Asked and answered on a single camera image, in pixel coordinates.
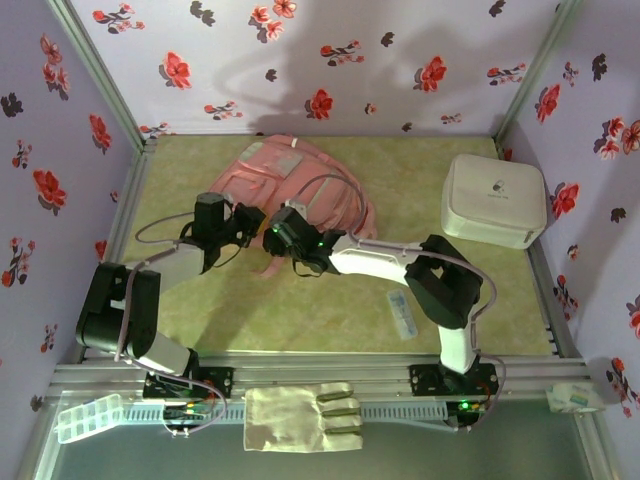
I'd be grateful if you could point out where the pink backpack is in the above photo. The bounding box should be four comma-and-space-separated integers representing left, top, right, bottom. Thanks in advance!
207, 133, 379, 279

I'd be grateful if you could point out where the white zipped medicine bag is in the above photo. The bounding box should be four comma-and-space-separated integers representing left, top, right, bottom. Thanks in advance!
439, 153, 549, 250

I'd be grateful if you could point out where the clear blue plastic case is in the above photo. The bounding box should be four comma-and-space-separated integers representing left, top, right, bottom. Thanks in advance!
388, 287, 419, 342

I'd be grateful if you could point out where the beige work glove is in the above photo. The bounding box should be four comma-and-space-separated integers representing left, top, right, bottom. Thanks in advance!
243, 382, 365, 453

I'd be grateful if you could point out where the small circuit board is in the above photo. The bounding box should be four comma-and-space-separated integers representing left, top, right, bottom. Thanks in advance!
162, 402, 211, 424
449, 397, 489, 419

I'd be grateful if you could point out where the clear plastic organizer box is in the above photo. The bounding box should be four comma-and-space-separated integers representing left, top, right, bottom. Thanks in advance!
57, 393, 125, 445

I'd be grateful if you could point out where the grey right arm cable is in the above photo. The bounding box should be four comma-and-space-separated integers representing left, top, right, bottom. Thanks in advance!
292, 173, 507, 434

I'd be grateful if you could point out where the aluminium frame side rail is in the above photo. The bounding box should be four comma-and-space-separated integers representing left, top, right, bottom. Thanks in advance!
72, 144, 159, 364
494, 139, 586, 361

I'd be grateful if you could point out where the long aluminium frame beam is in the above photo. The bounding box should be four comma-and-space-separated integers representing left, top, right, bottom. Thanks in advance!
47, 354, 594, 401

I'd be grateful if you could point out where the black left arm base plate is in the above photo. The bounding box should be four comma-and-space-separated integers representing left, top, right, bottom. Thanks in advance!
143, 364, 236, 400

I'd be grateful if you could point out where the aluminium frame post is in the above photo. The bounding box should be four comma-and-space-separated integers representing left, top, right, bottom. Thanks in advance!
493, 0, 586, 151
47, 0, 159, 156

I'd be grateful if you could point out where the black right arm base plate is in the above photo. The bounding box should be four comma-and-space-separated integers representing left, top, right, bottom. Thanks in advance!
408, 363, 501, 399

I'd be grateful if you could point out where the white slotted cable duct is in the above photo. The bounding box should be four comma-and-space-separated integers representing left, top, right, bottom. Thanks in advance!
122, 401, 449, 425

